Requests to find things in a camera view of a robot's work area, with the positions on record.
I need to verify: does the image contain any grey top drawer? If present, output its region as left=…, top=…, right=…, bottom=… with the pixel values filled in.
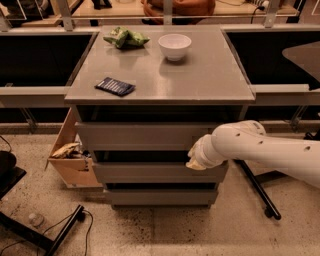
left=75, top=122, right=217, bottom=151

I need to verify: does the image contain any grey drawer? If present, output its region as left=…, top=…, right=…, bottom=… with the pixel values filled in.
left=75, top=122, right=217, bottom=151
left=104, top=190, right=218, bottom=206
left=93, top=161, right=228, bottom=183

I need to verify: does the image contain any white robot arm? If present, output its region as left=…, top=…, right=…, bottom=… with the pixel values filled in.
left=186, top=120, right=320, bottom=188

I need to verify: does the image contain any grey drawer cabinet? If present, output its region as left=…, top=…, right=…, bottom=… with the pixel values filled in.
left=65, top=25, right=255, bottom=206

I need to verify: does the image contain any grey bottom drawer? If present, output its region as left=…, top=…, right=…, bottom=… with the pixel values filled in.
left=104, top=190, right=218, bottom=206

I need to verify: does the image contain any grey middle drawer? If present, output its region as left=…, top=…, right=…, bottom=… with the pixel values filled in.
left=93, top=161, right=228, bottom=183

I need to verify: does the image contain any black floor stand right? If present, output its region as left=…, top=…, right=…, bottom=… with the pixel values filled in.
left=233, top=129, right=320, bottom=221

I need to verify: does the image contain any black floor stand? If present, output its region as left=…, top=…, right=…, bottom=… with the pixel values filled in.
left=233, top=129, right=320, bottom=221
left=0, top=167, right=84, bottom=256

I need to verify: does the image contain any white bowl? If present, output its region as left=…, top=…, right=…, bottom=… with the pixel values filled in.
left=158, top=34, right=192, bottom=61

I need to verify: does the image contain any dark blue snack packet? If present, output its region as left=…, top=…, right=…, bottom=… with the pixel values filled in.
left=94, top=77, right=135, bottom=97

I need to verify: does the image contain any wooden box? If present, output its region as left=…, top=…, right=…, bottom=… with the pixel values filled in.
left=48, top=110, right=101, bottom=188

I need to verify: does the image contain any crumpled tan snack bag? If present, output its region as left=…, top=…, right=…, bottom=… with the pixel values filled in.
left=51, top=142, right=79, bottom=159

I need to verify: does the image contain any brown bag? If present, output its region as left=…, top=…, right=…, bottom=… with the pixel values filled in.
left=140, top=0, right=216, bottom=25

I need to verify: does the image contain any clear plastic bottle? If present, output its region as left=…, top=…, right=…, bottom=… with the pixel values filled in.
left=28, top=213, right=45, bottom=228

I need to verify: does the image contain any black floor stand left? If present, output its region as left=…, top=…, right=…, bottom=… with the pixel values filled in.
left=0, top=167, right=84, bottom=256

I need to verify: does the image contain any grey rail frame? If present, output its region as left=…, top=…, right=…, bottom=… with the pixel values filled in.
left=1, top=25, right=320, bottom=108

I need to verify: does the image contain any black cable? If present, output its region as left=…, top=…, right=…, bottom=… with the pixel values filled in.
left=0, top=209, right=95, bottom=256

